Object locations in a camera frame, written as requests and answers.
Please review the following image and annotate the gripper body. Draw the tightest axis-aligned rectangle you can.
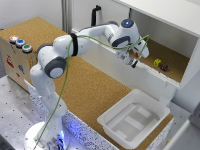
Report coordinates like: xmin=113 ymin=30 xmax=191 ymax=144
xmin=116 ymin=47 xmax=139 ymax=69

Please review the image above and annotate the yellow block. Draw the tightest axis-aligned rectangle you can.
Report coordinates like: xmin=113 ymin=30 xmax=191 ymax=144
xmin=153 ymin=58 xmax=162 ymax=67

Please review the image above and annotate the purple block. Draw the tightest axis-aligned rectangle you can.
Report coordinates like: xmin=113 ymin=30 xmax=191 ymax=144
xmin=160 ymin=63 xmax=169 ymax=72

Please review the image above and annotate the white plastic box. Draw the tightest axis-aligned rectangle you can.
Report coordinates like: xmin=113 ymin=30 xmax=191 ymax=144
xmin=96 ymin=88 xmax=171 ymax=150

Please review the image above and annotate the wooden drawer box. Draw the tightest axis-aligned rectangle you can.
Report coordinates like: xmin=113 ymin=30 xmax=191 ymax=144
xmin=0 ymin=16 xmax=74 ymax=92

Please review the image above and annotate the white sliding door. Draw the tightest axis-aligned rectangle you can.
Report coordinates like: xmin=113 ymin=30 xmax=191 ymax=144
xmin=71 ymin=0 xmax=132 ymax=48

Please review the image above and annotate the white cabinet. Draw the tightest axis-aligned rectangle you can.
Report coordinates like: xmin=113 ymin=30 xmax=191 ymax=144
xmin=71 ymin=0 xmax=200 ymax=108

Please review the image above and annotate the green button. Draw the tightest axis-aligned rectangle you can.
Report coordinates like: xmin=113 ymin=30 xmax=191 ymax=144
xmin=21 ymin=43 xmax=34 ymax=54

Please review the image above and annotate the blue button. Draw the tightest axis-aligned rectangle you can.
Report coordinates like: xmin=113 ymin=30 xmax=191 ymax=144
xmin=15 ymin=38 xmax=26 ymax=49

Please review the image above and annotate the red button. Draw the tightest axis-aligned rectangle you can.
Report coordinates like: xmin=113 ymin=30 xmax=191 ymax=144
xmin=8 ymin=34 xmax=19 ymax=45

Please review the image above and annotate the black door handle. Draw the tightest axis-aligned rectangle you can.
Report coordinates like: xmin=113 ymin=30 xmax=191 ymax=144
xmin=91 ymin=4 xmax=103 ymax=28

